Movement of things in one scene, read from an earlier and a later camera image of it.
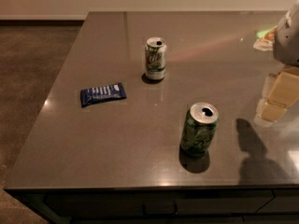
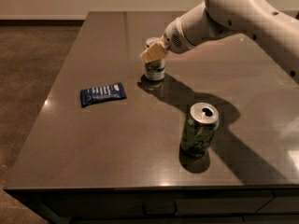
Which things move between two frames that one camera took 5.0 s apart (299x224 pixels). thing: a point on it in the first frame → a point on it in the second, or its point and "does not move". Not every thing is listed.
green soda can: x=199 y=129 does not move
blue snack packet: x=104 y=92 does not move
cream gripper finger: x=280 y=91 → x=156 y=50
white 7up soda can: x=155 y=58 does not move
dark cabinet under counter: x=166 y=206 does not move
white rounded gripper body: x=288 y=44 → x=173 y=38
